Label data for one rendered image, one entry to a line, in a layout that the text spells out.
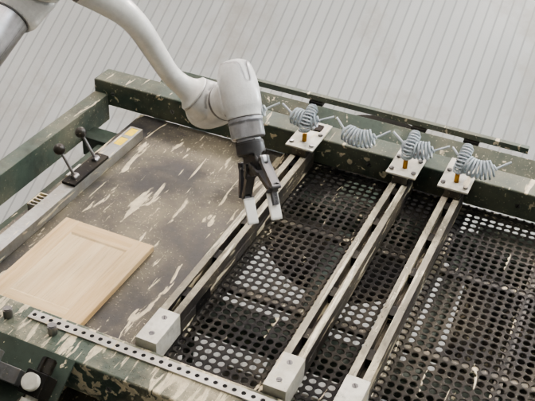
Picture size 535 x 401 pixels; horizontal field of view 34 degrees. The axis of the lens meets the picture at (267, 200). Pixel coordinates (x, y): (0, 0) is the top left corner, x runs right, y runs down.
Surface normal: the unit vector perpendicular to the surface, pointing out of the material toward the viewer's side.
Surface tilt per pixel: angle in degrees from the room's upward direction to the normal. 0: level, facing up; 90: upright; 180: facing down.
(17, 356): 90
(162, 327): 56
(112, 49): 90
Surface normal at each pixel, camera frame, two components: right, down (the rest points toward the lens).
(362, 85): -0.10, -0.37
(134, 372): 0.04, -0.82
